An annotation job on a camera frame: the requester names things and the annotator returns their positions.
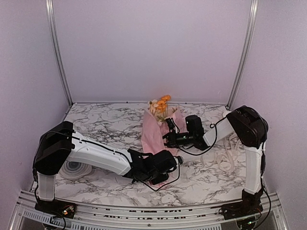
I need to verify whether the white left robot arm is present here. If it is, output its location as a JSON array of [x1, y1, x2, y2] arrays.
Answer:
[[33, 121, 179, 213]]

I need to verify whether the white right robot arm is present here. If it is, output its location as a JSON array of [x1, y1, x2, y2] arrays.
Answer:
[[163, 105, 269, 195]]

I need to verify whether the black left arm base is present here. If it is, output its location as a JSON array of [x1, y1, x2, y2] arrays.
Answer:
[[35, 199, 76, 219]]

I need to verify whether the aluminium front rail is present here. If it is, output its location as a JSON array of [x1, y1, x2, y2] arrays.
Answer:
[[8, 191, 289, 230]]

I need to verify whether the pink wrapping paper sheet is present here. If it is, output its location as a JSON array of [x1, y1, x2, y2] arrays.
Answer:
[[141, 107, 185, 189]]

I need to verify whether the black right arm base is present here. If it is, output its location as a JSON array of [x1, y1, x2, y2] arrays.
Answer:
[[219, 189, 263, 220]]

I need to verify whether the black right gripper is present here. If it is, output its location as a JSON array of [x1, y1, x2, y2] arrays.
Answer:
[[156, 130, 195, 149]]

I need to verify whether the aluminium frame post right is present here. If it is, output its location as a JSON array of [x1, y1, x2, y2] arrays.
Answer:
[[227, 0, 259, 109]]

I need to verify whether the cream printed ribbon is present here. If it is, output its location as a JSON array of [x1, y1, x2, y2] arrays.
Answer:
[[200, 133, 242, 173]]

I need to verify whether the aluminium frame post left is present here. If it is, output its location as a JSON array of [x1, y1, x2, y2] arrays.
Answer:
[[46, 0, 73, 107]]

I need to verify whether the orange bowl white inside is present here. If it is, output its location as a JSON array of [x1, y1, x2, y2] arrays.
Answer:
[[223, 111, 231, 118]]

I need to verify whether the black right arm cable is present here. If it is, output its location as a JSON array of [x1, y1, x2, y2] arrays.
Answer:
[[177, 122, 269, 156]]

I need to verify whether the peach fake flower stem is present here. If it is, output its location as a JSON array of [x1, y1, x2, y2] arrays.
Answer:
[[148, 99, 158, 116]]

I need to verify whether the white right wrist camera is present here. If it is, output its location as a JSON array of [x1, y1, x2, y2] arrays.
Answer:
[[165, 118, 180, 133]]

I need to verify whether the orange fake flower stem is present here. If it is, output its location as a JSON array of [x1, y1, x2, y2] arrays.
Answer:
[[152, 94, 171, 120]]

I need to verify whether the aluminium frame post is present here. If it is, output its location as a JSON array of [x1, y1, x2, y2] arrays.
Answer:
[[46, 0, 73, 107], [227, 0, 259, 109]]

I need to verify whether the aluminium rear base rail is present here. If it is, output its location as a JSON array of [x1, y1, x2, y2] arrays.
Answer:
[[73, 100, 226, 106]]

